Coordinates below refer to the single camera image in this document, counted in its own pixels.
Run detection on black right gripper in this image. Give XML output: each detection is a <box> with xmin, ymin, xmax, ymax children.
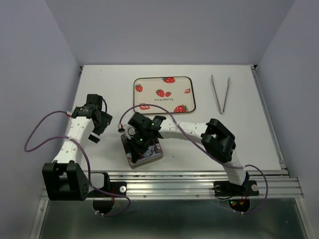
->
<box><xmin>125</xmin><ymin>129</ymin><xmax>151</xmax><ymax>162</ymax></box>

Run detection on gold tin lid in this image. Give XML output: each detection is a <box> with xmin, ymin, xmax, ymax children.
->
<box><xmin>120</xmin><ymin>133</ymin><xmax>164</xmax><ymax>166</ymax></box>

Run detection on square cookie tin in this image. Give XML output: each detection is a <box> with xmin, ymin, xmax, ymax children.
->
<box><xmin>120</xmin><ymin>133</ymin><xmax>164</xmax><ymax>169</ymax></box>

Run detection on metal tongs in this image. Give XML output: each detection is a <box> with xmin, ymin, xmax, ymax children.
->
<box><xmin>211</xmin><ymin>74</ymin><xmax>231</xmax><ymax>115</ymax></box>

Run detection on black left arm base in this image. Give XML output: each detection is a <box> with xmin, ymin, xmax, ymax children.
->
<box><xmin>87</xmin><ymin>172</ymin><xmax>127</xmax><ymax>198</ymax></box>

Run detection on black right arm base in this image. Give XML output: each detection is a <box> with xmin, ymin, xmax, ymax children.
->
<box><xmin>212</xmin><ymin>180</ymin><xmax>260</xmax><ymax>198</ymax></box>

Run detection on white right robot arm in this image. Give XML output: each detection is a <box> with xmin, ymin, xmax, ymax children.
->
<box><xmin>118</xmin><ymin>112</ymin><xmax>249</xmax><ymax>194</ymax></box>

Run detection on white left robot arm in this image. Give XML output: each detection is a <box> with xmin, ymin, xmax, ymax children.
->
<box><xmin>42</xmin><ymin>94</ymin><xmax>112</xmax><ymax>201</ymax></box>

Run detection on strawberry print tray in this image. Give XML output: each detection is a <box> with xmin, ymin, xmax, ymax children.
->
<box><xmin>133</xmin><ymin>76</ymin><xmax>196</xmax><ymax>115</ymax></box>

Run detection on aluminium rail frame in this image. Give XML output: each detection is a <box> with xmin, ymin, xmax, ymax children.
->
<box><xmin>29</xmin><ymin>65</ymin><xmax>315</xmax><ymax>239</ymax></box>

